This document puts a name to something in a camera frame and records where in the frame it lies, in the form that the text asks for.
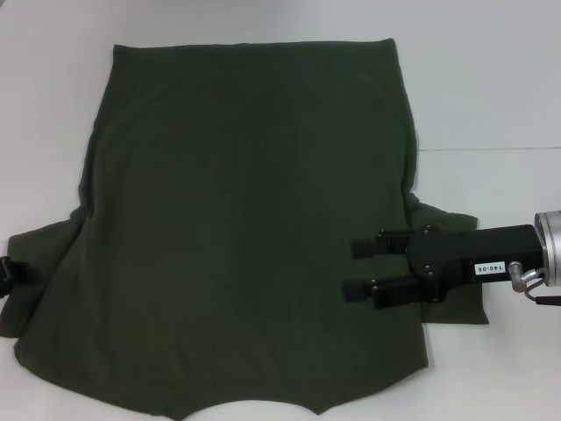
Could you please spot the dark green shirt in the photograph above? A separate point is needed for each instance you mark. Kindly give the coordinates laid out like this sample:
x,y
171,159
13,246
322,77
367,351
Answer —
x,y
254,228

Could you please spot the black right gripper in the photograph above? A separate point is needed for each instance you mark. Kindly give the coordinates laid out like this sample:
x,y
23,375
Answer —
x,y
482,254

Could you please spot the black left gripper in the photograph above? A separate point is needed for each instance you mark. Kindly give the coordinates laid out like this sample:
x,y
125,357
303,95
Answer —
x,y
3,285

